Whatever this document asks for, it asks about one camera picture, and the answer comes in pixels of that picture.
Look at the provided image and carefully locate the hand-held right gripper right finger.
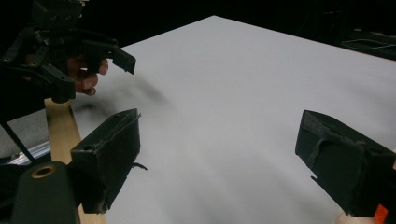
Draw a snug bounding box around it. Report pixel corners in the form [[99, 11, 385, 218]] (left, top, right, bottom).
[[294, 109, 396, 217]]

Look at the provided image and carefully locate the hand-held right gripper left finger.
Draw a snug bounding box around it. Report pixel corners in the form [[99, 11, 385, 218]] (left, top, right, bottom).
[[66, 107, 142, 215]]

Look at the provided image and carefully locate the white table cover sheet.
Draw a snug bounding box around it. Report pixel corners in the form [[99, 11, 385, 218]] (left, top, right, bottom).
[[69, 14, 396, 224]]

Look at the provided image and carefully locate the metal floor rail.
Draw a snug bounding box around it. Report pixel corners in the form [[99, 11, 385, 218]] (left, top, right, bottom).
[[7, 141, 51, 165]]

